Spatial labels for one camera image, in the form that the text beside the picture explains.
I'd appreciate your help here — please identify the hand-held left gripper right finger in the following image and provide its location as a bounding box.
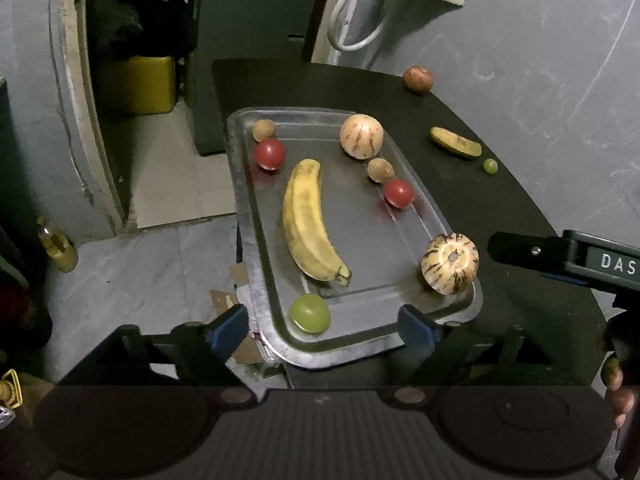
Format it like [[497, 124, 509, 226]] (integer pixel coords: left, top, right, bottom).
[[390, 304, 593, 406]]

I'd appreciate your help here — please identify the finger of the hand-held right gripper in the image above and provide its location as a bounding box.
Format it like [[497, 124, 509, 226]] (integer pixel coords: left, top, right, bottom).
[[487, 230, 587, 287]]

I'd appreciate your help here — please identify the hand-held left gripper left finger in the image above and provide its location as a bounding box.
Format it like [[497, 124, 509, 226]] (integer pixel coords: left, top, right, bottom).
[[59, 304, 258, 406]]

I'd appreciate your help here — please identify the green round fruit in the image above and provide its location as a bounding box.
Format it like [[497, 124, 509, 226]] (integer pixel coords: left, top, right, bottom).
[[290, 293, 332, 334]]

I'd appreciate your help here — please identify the metal tray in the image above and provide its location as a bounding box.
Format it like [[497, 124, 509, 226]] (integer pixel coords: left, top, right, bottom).
[[225, 106, 484, 371]]

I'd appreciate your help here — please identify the large yellow banana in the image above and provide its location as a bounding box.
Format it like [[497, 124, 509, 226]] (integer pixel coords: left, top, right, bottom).
[[282, 158, 352, 287]]

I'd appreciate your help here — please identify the red tomato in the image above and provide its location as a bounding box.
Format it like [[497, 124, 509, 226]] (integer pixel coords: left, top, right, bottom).
[[254, 138, 286, 171], [383, 179, 415, 209]]

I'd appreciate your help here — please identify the person's right hand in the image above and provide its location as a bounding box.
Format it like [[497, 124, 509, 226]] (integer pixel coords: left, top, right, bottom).
[[601, 354, 637, 430]]

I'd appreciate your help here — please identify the cardboard piece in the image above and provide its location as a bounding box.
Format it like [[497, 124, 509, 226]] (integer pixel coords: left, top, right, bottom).
[[208, 259, 262, 366]]

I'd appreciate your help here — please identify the small spotted banana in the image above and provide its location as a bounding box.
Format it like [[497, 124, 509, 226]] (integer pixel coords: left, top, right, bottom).
[[429, 126, 483, 160]]

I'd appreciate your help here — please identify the yellow oil bottle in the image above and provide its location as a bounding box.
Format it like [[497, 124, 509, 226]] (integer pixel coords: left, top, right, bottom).
[[36, 216, 79, 273]]

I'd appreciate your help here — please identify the large striped pale melon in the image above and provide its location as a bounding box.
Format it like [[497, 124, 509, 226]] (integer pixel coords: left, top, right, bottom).
[[340, 113, 385, 160]]

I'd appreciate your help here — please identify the reddish brown round fruit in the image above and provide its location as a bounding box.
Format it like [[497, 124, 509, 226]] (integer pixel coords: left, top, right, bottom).
[[403, 65, 434, 94]]

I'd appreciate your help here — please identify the yellow plastic object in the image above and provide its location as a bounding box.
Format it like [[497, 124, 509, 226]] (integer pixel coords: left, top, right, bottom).
[[0, 369, 24, 411]]

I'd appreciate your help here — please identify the yellow jerry can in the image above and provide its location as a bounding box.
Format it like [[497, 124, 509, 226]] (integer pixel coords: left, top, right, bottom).
[[97, 55, 177, 116]]

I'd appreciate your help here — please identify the white cable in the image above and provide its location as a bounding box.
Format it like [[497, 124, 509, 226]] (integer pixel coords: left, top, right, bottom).
[[327, 0, 388, 52]]

